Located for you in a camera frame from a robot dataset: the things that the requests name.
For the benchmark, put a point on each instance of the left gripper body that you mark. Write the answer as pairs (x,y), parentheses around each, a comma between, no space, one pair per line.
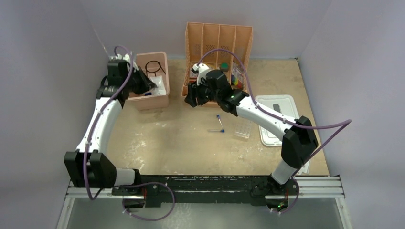
(133,82)

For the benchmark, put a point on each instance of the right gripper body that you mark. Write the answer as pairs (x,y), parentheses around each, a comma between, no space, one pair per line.
(204,93)

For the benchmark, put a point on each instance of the black tripod ring stand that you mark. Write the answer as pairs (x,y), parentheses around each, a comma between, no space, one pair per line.
(154,68)

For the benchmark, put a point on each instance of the clear test tube rack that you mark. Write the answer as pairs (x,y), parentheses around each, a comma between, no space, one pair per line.
(243,129)

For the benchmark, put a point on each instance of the white plastic packet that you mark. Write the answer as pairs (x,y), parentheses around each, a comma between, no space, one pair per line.
(159,89)

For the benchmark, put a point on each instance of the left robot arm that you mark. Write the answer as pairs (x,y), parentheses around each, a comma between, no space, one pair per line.
(87,165)

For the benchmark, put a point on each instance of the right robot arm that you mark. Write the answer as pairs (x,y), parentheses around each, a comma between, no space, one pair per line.
(296,135)

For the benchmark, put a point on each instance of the pink plastic bin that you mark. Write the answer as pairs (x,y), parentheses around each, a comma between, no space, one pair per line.
(141,102)

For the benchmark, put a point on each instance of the marker pen pack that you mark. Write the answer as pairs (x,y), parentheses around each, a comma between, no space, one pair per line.
(237,76)

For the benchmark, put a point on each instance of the pink file organizer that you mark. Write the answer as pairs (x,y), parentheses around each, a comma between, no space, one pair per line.
(216,43)

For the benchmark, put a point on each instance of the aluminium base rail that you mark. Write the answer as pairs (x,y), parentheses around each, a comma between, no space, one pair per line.
(258,191)

